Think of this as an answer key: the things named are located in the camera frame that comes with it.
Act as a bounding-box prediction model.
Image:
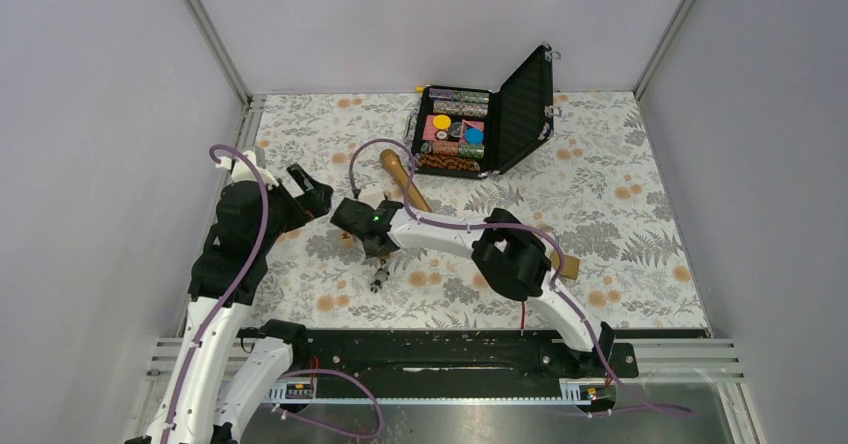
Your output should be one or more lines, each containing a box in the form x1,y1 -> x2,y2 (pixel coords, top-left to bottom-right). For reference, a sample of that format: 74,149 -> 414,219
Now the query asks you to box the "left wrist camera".
215,150 -> 279,188

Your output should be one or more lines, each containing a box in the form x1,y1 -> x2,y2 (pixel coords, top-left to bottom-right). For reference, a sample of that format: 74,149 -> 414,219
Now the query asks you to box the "blue chip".
464,127 -> 484,145

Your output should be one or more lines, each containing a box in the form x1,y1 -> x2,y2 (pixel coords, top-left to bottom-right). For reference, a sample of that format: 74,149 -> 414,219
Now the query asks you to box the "yellow chip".
432,115 -> 452,130

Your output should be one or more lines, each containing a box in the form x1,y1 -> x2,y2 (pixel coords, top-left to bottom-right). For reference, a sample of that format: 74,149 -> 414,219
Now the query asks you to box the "black poker chip case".
410,43 -> 561,179

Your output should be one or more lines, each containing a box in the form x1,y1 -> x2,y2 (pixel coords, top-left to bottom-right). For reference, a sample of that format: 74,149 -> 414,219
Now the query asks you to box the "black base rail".
198,328 -> 710,403

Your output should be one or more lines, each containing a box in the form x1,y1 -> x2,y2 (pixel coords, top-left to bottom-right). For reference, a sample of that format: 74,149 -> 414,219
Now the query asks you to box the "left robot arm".
135,163 -> 333,443

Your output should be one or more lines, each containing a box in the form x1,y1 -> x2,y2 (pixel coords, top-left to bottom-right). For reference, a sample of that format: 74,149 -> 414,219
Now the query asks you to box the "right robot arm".
331,198 -> 633,381

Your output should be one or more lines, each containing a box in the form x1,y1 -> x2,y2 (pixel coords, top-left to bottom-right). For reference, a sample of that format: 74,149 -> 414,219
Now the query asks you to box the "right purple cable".
347,138 -> 694,419

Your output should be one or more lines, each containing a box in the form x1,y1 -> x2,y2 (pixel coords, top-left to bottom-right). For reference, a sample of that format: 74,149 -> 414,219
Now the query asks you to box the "floral table mat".
245,92 -> 708,329

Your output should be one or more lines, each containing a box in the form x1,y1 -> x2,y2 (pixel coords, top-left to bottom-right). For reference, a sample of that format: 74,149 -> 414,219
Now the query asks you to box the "large brass padlock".
550,251 -> 581,280

